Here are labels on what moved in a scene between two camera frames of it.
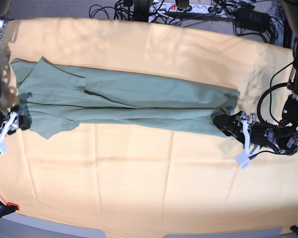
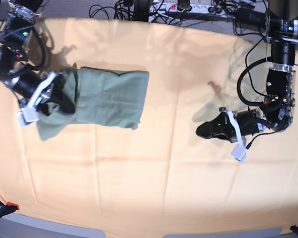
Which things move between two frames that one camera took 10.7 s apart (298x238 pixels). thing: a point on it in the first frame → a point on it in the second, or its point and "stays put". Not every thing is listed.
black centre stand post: [141, 10] stays put
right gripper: [253, 135] → [247, 122]
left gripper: [11, 124] → [32, 89]
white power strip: [172, 7] stays put
